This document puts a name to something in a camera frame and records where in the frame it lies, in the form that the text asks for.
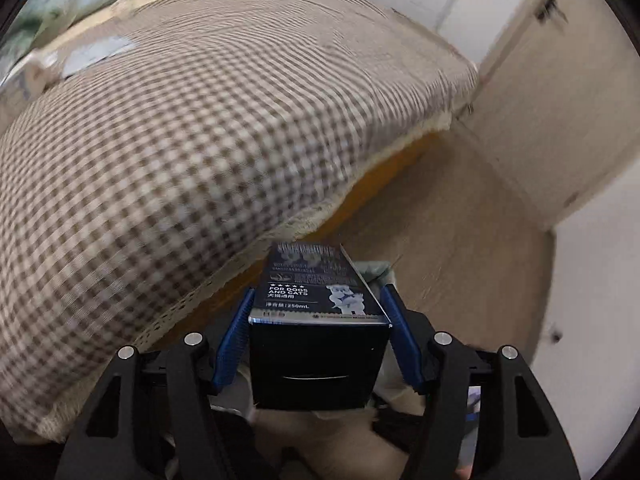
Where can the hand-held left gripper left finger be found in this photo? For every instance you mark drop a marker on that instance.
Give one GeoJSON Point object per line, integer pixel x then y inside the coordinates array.
{"type": "Point", "coordinates": [232, 345]}

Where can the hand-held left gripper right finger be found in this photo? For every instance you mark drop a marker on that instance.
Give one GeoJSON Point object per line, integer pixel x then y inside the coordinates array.
{"type": "Point", "coordinates": [402, 340]}

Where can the dark blue drink carton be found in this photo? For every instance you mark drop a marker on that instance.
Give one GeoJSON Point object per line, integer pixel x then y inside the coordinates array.
{"type": "Point", "coordinates": [315, 360]}

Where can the cardboard box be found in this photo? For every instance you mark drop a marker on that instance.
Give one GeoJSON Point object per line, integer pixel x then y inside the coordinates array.
{"type": "Point", "coordinates": [340, 440]}

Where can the brown checkered blanket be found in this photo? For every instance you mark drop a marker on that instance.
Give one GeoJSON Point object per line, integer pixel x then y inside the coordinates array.
{"type": "Point", "coordinates": [200, 135]}

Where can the beige room door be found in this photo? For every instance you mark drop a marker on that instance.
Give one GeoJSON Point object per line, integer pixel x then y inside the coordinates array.
{"type": "Point", "coordinates": [550, 110]}

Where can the white blue plastic wrapper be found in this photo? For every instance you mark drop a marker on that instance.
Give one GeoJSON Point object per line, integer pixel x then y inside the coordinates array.
{"type": "Point", "coordinates": [95, 57]}

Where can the green floral quilt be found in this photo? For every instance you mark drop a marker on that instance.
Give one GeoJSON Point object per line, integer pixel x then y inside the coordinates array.
{"type": "Point", "coordinates": [35, 25]}

